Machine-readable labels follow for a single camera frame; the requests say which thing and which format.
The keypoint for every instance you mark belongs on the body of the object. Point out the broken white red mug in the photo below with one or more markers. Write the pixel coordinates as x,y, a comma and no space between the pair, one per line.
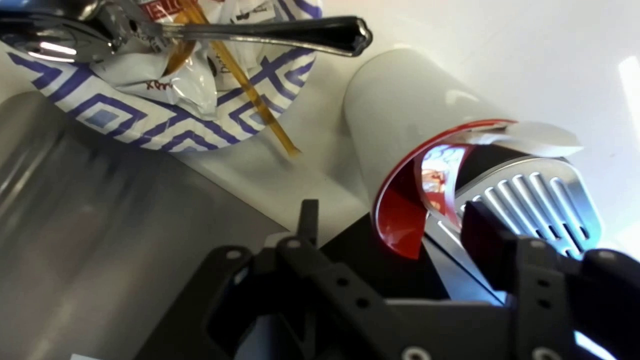
401,101

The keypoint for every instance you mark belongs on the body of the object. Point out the silver slotted drip tray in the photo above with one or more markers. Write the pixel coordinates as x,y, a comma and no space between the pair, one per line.
533,201

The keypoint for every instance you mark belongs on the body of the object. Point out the torn white sugar packets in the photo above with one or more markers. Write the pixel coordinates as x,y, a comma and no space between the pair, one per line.
173,86

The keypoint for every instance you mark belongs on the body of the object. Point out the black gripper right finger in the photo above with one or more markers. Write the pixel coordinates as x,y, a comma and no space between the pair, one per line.
572,306

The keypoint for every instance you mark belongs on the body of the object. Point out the stainless steel appliance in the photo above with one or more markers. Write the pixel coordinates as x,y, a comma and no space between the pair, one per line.
100,252

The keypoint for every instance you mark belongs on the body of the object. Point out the amber stirrer stick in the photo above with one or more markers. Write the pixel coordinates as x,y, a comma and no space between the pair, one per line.
262,112
179,59

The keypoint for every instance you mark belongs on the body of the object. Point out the shiny metal spoon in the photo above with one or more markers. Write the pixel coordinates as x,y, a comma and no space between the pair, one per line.
300,30

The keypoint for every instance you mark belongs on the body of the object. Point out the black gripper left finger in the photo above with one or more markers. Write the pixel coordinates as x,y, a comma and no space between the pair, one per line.
221,313

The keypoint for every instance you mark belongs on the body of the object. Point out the blue patterned paper plate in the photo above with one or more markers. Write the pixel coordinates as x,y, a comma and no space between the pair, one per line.
133,126

